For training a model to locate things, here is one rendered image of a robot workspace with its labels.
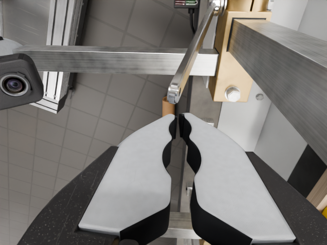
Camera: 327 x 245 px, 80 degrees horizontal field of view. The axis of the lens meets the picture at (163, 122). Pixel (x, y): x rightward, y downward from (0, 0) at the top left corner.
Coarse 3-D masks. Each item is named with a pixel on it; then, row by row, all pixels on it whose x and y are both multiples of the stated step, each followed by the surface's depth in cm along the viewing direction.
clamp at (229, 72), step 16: (240, 0) 22; (256, 0) 21; (272, 0) 23; (224, 16) 24; (240, 16) 22; (256, 16) 22; (224, 32) 23; (224, 48) 24; (224, 64) 25; (224, 80) 27; (240, 80) 27; (224, 96) 28; (240, 96) 28
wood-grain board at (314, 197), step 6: (324, 174) 35; (318, 180) 36; (324, 180) 35; (318, 186) 36; (324, 186) 35; (312, 192) 38; (318, 192) 36; (324, 192) 35; (306, 198) 39; (312, 198) 38; (318, 198) 36; (324, 198) 35; (312, 204) 38; (318, 204) 36; (324, 204) 36
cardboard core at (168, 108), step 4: (164, 100) 124; (164, 104) 120; (168, 104) 119; (172, 104) 120; (164, 108) 122; (168, 108) 121; (172, 108) 122; (164, 112) 123; (168, 112) 122; (172, 112) 123
